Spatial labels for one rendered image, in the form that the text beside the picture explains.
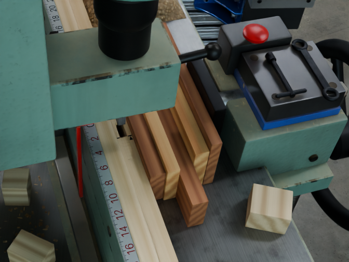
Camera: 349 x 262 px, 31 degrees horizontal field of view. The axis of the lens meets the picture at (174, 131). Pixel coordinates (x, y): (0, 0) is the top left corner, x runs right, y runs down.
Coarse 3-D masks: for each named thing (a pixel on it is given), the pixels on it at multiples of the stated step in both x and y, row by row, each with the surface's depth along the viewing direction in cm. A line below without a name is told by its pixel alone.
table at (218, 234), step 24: (168, 24) 89; (192, 24) 90; (192, 48) 87; (216, 168) 74; (264, 168) 75; (312, 168) 80; (216, 192) 72; (240, 192) 73; (96, 216) 73; (168, 216) 70; (216, 216) 70; (240, 216) 71; (192, 240) 68; (216, 240) 68; (240, 240) 69; (264, 240) 69; (288, 240) 69
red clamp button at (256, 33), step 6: (252, 24) 72; (258, 24) 72; (246, 30) 72; (252, 30) 72; (258, 30) 72; (264, 30) 72; (246, 36) 71; (252, 36) 71; (258, 36) 71; (264, 36) 71; (252, 42) 71; (258, 42) 71
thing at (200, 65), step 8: (192, 64) 72; (200, 64) 72; (192, 72) 72; (200, 72) 71; (208, 72) 71; (200, 80) 70; (208, 80) 70; (200, 88) 70; (208, 88) 69; (216, 88) 70; (200, 96) 71; (208, 96) 69; (216, 96) 69; (224, 96) 73; (232, 96) 73; (240, 96) 74; (208, 104) 69; (216, 104) 68; (224, 104) 68; (208, 112) 70; (216, 112) 68; (224, 112) 68; (216, 120) 69; (216, 128) 70
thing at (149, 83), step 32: (64, 32) 62; (96, 32) 62; (160, 32) 63; (64, 64) 59; (96, 64) 60; (128, 64) 60; (160, 64) 61; (64, 96) 59; (96, 96) 61; (128, 96) 62; (160, 96) 64; (64, 128) 63
